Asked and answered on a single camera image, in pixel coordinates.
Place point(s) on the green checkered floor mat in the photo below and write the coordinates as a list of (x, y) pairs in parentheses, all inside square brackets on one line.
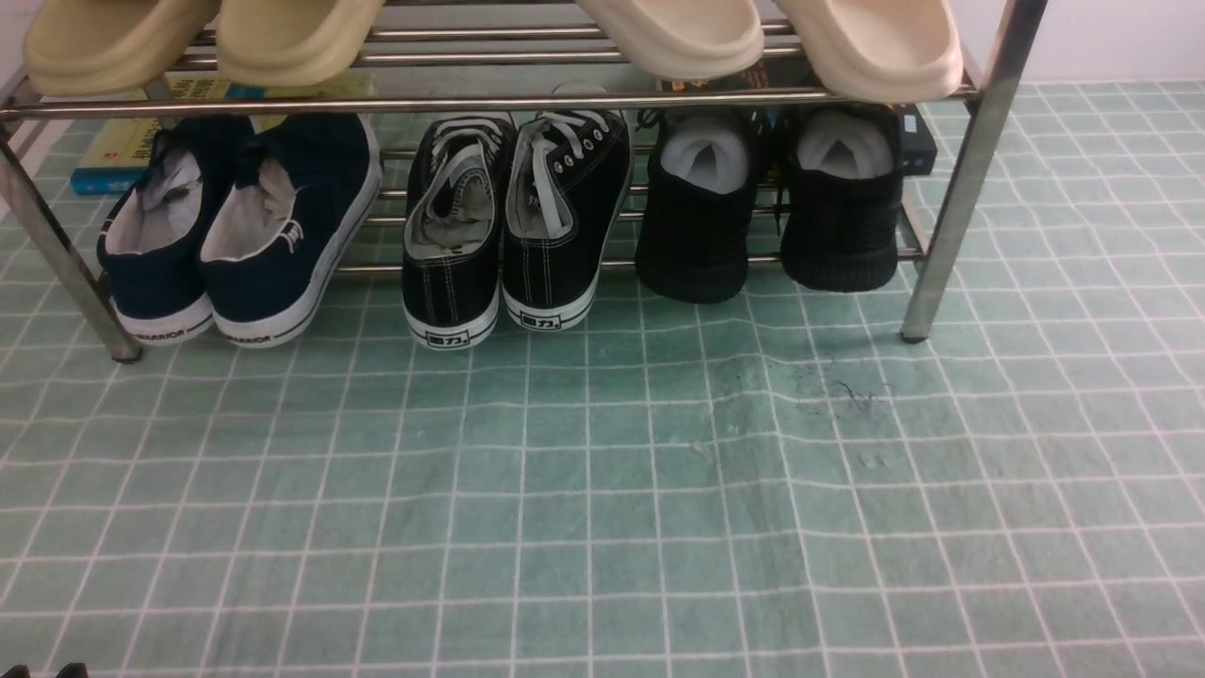
[(776, 486)]

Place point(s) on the navy right canvas shoe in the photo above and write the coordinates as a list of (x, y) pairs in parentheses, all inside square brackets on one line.
[(301, 191)]

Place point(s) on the navy canvas shoe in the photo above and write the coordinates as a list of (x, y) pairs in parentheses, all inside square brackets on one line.
[(301, 191), (149, 246)]

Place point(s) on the black white left sneaker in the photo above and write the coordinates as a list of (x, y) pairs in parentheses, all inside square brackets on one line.
[(455, 216)]

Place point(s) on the cream left slipper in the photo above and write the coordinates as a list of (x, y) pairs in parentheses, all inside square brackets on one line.
[(682, 40)]

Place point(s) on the black white sneaker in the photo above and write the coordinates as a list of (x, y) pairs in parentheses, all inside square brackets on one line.
[(568, 182), (455, 216)]

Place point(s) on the yellow slipper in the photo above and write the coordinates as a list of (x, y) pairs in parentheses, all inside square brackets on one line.
[(291, 43), (89, 48)]

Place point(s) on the cream slipper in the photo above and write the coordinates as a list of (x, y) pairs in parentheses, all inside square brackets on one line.
[(682, 40), (889, 52)]

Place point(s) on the navy left canvas shoe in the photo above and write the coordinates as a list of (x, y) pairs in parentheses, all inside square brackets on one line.
[(149, 246)]

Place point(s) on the yellow left slipper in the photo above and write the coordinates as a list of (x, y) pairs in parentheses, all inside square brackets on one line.
[(89, 48)]

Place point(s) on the cream right slipper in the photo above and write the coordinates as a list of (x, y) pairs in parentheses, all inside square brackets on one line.
[(889, 52)]

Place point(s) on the black white right sneaker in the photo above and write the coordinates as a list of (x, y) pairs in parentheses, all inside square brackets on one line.
[(568, 182)]

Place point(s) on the yellow right slipper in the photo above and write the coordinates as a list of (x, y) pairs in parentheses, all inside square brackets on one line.
[(291, 43)]

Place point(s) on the yellow blue book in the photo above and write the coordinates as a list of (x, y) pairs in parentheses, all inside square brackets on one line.
[(120, 151)]

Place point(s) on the metal shoe rack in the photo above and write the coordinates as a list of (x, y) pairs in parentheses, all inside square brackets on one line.
[(988, 95)]

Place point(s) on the black knit shoe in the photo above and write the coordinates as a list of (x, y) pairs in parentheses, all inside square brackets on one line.
[(703, 178), (841, 170)]

